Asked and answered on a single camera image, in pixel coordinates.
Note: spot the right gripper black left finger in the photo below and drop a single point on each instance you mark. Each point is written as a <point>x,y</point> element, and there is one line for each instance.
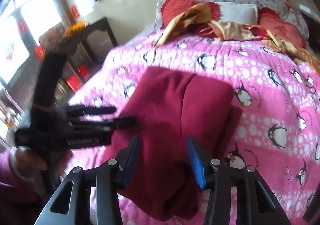
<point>70,203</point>

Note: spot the maroon fleece garment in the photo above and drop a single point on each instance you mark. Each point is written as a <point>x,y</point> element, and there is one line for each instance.
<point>170,106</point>

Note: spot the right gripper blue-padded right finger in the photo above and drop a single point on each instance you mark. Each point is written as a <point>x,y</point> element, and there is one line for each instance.
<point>255,204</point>

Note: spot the dark wooden desk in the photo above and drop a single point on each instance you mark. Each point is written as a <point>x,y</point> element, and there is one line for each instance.
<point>85,40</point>

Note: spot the red box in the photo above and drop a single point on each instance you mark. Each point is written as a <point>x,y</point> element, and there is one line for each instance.
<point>84,72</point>
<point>74,83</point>

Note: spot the red and yellow blanket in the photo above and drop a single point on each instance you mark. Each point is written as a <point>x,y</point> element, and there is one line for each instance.
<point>198,20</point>

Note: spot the pink penguin blanket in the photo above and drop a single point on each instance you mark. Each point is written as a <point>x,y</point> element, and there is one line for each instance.
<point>277,133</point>

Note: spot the red wall sticker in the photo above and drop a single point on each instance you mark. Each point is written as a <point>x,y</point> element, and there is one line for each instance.
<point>74,11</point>

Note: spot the yellow plastic basket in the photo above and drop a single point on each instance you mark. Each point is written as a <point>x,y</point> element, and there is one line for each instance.
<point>76,28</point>

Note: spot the white pillow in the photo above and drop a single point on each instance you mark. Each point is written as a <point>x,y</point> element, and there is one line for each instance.
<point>238,13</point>

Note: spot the red heart pillow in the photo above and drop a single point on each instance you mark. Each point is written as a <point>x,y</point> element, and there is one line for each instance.
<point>172,8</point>

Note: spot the red box front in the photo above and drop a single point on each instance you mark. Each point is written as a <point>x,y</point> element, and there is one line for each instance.
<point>74,83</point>

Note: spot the left hand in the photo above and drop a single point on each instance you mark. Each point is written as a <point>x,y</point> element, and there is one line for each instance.
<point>26,163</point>

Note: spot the red box rear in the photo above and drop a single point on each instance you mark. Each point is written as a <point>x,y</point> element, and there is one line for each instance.
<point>84,72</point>

